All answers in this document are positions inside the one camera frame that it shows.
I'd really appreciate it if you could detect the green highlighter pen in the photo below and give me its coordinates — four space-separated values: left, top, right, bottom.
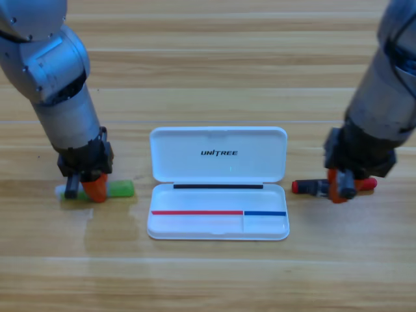
55 179 135 202

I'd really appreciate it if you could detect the red and black marker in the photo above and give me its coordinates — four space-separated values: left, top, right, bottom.
291 177 378 198

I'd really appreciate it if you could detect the white Unitree pencil case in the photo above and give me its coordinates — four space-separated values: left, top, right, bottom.
146 125 291 242

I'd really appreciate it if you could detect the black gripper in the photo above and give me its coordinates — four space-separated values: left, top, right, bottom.
57 126 114 203
323 123 398 205

